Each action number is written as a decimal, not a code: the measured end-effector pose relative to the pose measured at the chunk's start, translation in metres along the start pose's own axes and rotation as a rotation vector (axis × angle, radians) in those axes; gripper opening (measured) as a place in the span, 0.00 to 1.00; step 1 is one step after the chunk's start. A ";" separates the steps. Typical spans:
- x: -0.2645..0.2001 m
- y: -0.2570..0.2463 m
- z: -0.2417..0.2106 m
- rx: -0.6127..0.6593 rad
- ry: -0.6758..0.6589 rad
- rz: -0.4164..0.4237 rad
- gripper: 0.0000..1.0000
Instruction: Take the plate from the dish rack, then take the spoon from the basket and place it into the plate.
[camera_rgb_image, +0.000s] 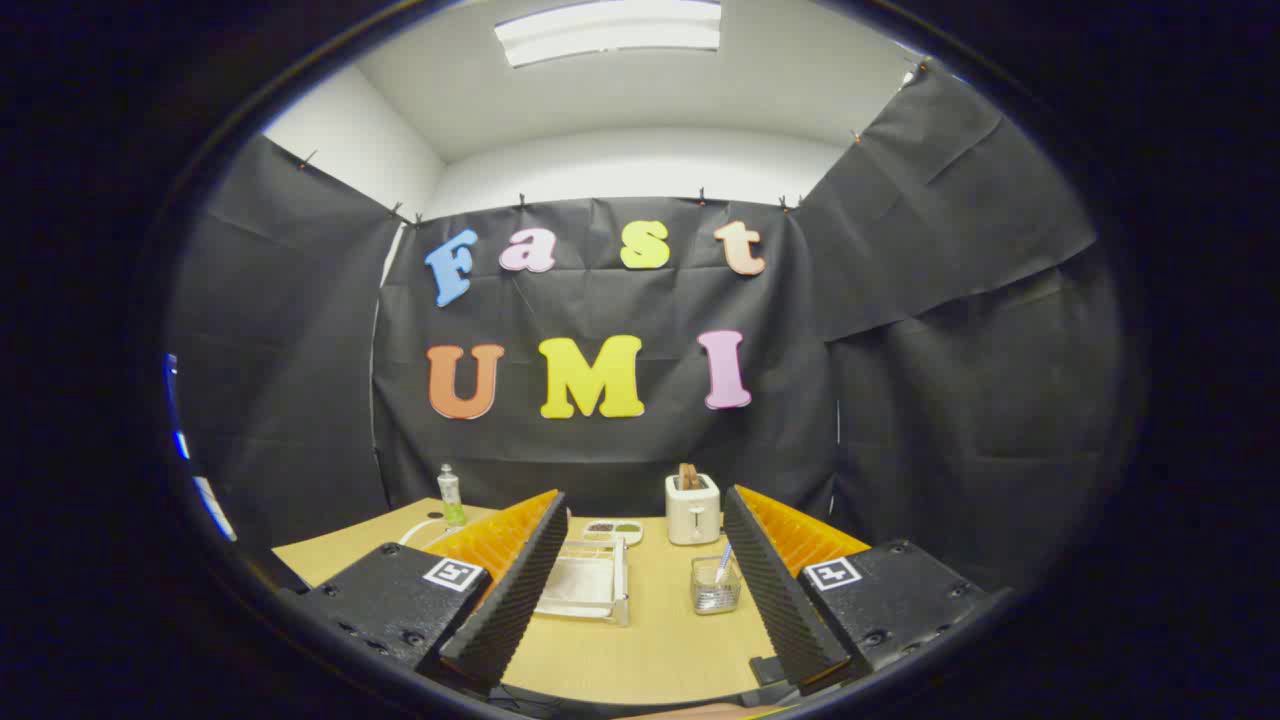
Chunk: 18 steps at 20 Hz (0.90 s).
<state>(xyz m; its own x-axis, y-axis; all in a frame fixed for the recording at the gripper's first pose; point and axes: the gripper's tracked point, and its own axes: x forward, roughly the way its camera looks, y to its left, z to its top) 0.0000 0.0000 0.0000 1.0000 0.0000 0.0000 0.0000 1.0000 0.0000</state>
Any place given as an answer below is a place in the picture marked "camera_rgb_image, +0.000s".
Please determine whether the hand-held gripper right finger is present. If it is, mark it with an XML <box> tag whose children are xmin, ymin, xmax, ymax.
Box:
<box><xmin>722</xmin><ymin>484</ymin><xmax>993</xmax><ymax>691</ymax></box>

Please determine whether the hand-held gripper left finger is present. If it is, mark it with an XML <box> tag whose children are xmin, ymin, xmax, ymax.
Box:
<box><xmin>295</xmin><ymin>488</ymin><xmax>571</xmax><ymax>696</ymax></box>

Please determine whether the white wire dish rack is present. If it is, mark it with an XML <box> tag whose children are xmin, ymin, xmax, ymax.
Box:
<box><xmin>400</xmin><ymin>517</ymin><xmax>631</xmax><ymax>628</ymax></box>

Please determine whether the clear wire basket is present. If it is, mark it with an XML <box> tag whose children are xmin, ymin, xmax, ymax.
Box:
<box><xmin>690</xmin><ymin>555</ymin><xmax>743</xmax><ymax>615</ymax></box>

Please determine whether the green dish soap bottle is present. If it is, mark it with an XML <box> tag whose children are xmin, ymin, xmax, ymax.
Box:
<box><xmin>437</xmin><ymin>463</ymin><xmax>467</xmax><ymax>528</ymax></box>

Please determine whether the white toaster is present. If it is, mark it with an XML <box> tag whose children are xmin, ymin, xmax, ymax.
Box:
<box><xmin>665</xmin><ymin>473</ymin><xmax>722</xmax><ymax>546</ymax></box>

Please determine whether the black backdrop cloth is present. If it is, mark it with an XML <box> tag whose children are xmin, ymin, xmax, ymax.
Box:
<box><xmin>165</xmin><ymin>60</ymin><xmax>1131</xmax><ymax>601</ymax></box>

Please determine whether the ceiling light panel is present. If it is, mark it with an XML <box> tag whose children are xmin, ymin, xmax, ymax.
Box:
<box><xmin>494</xmin><ymin>0</ymin><xmax>723</xmax><ymax>69</ymax></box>

